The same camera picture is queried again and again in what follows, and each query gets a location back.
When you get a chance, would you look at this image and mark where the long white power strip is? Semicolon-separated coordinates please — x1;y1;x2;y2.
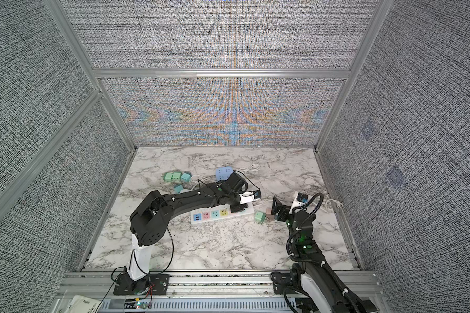
190;203;255;225

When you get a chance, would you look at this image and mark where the green plug cube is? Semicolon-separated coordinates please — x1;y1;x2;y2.
171;172;182;181
163;172;174;182
254;211;266;224

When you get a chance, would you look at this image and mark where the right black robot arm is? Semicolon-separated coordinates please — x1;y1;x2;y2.
270;192;379;312

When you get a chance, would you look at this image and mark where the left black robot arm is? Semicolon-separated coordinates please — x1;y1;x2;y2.
127;172;248;281

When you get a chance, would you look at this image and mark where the blue square power strip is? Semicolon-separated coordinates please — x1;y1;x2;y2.
215;166;234;181

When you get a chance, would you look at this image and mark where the pink plug cube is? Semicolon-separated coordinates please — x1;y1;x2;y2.
266;208;274;220

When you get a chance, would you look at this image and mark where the teal plug cube lower-left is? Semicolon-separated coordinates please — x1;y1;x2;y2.
174;185;184;194

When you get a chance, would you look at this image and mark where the white label box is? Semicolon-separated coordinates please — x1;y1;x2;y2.
63;295;102;313

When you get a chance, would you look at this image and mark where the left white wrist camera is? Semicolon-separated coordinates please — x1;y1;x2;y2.
240;190;262;204

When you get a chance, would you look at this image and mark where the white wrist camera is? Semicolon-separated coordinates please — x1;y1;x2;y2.
289;192;309;214
240;190;262;204

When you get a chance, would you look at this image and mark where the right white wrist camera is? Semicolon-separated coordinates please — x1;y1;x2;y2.
289;192;309;214

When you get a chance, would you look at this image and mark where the square strip white cable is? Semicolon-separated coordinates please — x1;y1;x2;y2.
189;173;208;189

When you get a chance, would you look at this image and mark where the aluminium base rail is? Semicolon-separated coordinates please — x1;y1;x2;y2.
54;269;385;313

